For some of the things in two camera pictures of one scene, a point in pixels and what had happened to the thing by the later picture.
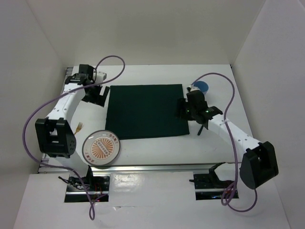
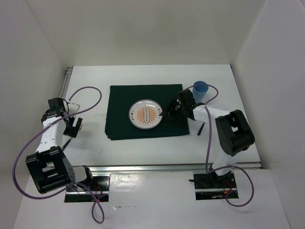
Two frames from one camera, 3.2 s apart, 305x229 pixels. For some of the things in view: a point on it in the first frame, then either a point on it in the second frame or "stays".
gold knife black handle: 200,130 stays
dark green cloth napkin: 135,111 stays
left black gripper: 97,99 to 72,131
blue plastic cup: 203,86 stays
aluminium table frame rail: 47,167 stays
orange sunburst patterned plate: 101,147 to 145,114
